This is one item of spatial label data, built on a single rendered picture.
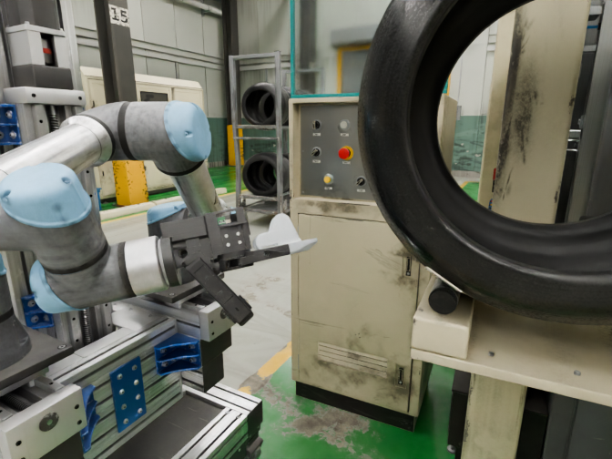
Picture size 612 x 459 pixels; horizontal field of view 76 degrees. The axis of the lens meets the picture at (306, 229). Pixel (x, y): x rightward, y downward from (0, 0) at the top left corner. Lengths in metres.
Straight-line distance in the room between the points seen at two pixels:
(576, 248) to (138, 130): 0.85
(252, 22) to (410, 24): 12.07
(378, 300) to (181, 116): 1.00
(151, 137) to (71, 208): 0.36
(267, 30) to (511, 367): 11.89
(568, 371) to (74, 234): 0.72
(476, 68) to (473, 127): 1.24
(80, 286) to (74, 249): 0.06
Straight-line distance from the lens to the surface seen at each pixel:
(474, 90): 10.05
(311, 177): 1.54
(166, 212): 1.18
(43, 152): 0.70
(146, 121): 0.82
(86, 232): 0.51
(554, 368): 0.76
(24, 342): 1.01
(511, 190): 1.00
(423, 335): 0.70
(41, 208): 0.48
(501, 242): 0.88
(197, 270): 0.55
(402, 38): 0.60
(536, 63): 0.99
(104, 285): 0.55
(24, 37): 1.11
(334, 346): 1.68
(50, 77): 1.10
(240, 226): 0.55
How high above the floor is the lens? 1.17
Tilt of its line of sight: 15 degrees down
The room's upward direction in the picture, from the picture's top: straight up
